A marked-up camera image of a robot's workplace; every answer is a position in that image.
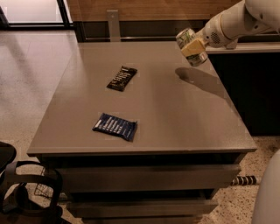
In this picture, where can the blue snack bar wrapper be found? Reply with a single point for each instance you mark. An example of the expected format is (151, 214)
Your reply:
(116, 126)

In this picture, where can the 7up soda can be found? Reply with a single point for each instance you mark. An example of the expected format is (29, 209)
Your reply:
(184, 38)

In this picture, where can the left metal wall bracket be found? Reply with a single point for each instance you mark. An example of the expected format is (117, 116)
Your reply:
(113, 25)

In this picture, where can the lower grey drawer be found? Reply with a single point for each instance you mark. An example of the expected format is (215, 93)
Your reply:
(143, 208)

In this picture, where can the black wire basket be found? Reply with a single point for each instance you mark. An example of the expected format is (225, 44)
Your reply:
(42, 190)

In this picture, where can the black snack bar wrapper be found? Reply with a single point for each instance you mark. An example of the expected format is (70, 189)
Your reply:
(122, 78)

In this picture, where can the grey drawer cabinet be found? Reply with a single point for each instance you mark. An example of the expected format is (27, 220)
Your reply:
(184, 117)

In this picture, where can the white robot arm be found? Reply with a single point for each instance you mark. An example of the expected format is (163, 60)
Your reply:
(248, 17)

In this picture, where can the upper grey drawer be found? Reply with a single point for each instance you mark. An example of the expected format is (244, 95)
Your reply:
(148, 178)

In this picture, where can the grey drawer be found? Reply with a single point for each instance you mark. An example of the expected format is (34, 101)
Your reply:
(148, 178)
(143, 208)

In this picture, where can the black white striped stick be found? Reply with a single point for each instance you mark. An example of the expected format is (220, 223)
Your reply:
(246, 181)

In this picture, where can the black bag with strap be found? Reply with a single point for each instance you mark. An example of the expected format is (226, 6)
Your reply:
(16, 207)

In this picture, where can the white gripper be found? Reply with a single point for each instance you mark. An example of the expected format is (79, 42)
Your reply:
(212, 33)

